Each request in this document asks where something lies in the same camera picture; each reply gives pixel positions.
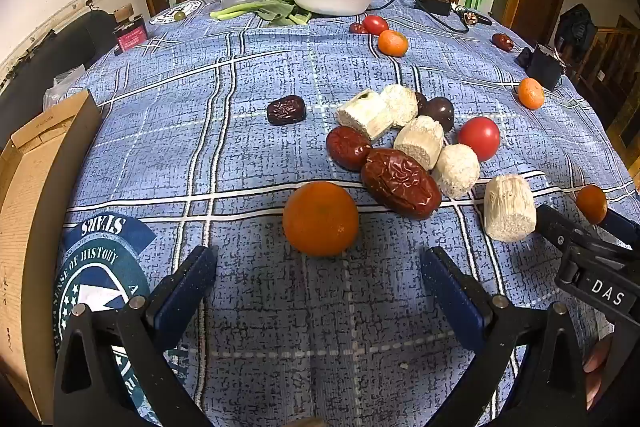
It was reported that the person's right hand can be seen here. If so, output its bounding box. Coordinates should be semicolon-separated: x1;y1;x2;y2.
582;334;615;410

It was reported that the wooden chair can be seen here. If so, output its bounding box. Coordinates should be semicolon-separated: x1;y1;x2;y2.
570;14;640;142

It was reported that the green leafy vegetable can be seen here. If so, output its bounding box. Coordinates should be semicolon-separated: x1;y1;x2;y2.
210;0;313;26

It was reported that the black box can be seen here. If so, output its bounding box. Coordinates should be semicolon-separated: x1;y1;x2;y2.
527;43;568;92

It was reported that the black sofa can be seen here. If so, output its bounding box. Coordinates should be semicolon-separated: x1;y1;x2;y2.
0;9;121;148

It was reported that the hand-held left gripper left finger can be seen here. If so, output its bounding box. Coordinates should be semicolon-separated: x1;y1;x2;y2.
52;246;218;427

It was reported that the dark wrinkled jujube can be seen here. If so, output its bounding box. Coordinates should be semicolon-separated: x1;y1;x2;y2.
266;95;307;126

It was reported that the large red jujube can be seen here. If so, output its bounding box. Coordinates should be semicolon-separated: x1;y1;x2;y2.
361;148;442;221

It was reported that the large tangerine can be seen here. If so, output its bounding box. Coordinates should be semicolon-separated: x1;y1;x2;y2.
282;181;361;257

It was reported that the black power plug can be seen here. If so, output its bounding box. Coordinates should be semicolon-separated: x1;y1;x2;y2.
452;4;493;28

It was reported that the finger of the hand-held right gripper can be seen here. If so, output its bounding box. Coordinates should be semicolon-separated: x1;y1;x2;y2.
536;204;601;258
606;208;640;253

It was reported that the blue plaid tablecloth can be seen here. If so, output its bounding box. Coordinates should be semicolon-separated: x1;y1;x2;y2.
47;0;640;427

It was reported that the red tomato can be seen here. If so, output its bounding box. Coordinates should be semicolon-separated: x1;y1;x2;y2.
361;14;389;36
458;117;501;162

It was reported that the black power adapter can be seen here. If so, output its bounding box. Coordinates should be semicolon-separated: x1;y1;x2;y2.
414;0;452;16

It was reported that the peeled sugarcane piece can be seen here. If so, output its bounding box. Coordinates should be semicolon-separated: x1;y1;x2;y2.
431;143;482;200
393;116;445;171
483;174;538;243
381;84;419;128

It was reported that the clear plastic bag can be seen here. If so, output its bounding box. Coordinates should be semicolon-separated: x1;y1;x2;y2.
42;67;87;108

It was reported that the red tin can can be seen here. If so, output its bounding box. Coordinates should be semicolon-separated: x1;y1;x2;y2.
112;13;149;56

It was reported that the white cut corn block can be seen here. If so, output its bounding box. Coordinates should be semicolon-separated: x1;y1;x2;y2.
336;89;395;142

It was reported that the small tangerine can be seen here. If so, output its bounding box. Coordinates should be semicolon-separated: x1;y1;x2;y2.
517;78;546;110
575;184;609;225
377;30;408;58

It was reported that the cardboard box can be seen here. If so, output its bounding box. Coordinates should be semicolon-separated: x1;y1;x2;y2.
0;89;103;423

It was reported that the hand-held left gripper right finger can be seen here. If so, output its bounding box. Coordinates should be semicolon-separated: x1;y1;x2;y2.
420;246;588;427

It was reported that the black backpack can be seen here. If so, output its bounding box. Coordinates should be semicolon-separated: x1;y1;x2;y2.
555;4;598;58

